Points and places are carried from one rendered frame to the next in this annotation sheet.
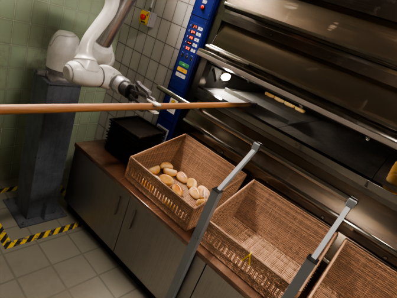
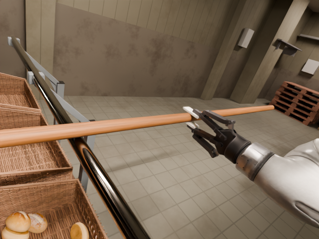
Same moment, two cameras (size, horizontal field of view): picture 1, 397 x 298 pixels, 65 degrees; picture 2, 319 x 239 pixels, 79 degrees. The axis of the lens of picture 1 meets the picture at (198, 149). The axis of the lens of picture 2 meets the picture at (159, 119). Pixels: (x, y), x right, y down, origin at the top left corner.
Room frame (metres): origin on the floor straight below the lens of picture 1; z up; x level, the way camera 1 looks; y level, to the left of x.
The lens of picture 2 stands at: (1.94, 0.29, 1.43)
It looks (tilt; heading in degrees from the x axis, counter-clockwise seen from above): 25 degrees down; 192
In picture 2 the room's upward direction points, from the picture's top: 18 degrees clockwise
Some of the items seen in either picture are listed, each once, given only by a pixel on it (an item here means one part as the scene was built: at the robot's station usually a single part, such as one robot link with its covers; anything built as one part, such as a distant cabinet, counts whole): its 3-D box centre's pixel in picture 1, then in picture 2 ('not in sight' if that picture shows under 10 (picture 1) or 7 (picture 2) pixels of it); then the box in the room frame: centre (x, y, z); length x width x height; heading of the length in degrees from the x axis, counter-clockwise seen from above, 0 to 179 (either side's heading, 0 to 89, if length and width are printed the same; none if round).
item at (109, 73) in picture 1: (106, 76); (298, 188); (1.50, 0.56, 1.19); 0.16 x 0.13 x 0.11; 59
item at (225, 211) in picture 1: (267, 236); (0, 146); (1.42, -0.51, 0.72); 0.56 x 0.49 x 0.28; 61
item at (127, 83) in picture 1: (130, 91); (229, 144); (1.42, 0.40, 1.19); 0.09 x 0.07 x 0.08; 59
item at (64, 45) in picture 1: (64, 50); not in sight; (1.78, 0.94, 1.17); 0.18 x 0.16 x 0.22; 142
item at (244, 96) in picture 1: (265, 104); not in sight; (2.35, -0.35, 1.20); 0.55 x 0.36 x 0.03; 59
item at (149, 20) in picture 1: (147, 18); not in sight; (2.39, 0.70, 1.46); 0.10 x 0.07 x 0.10; 60
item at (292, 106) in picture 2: not in sight; (299, 102); (-5.41, 3.12, 0.48); 1.36 x 0.93 x 0.96; 56
